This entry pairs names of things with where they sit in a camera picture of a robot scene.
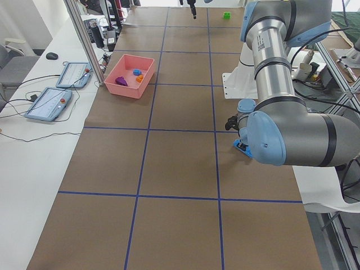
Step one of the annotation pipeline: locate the small blue toy block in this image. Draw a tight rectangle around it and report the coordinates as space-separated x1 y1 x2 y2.
133 69 142 76

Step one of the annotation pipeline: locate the near teach pendant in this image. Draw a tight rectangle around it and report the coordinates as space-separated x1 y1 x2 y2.
24 87 73 122

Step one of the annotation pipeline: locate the far teach pendant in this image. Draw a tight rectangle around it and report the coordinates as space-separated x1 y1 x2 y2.
56 62 92 89

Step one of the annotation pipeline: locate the black water bottle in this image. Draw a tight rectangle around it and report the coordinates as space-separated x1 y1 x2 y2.
90 21 105 48

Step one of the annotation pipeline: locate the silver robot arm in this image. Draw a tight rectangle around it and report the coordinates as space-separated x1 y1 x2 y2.
239 1 359 167

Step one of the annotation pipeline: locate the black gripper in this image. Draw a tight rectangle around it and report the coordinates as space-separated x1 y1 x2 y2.
187 0 197 19

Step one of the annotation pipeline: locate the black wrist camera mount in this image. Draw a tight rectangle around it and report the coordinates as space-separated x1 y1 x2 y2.
224 114 240 131

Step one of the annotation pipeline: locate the orange toy block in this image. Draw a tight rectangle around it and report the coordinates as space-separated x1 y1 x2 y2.
136 75 144 83

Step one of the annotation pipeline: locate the aluminium frame post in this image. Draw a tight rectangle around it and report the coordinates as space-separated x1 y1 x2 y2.
64 0 105 86

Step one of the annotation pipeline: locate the white pedestal column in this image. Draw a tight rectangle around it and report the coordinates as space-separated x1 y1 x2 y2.
222 43 258 100

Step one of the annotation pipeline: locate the purple toy block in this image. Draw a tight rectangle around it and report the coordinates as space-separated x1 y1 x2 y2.
115 76 128 87

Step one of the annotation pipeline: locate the teach pendant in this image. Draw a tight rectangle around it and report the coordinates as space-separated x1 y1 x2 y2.
56 62 92 89
24 87 73 122

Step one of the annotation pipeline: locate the long blue toy block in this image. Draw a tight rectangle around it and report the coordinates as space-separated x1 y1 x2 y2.
233 139 253 158

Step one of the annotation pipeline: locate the pink plastic box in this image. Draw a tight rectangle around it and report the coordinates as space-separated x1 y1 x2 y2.
105 54 155 99

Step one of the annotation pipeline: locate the black computer mouse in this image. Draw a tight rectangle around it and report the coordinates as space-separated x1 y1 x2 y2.
46 52 59 60

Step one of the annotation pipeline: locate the green toy block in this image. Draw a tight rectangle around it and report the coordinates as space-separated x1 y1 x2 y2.
223 12 231 20

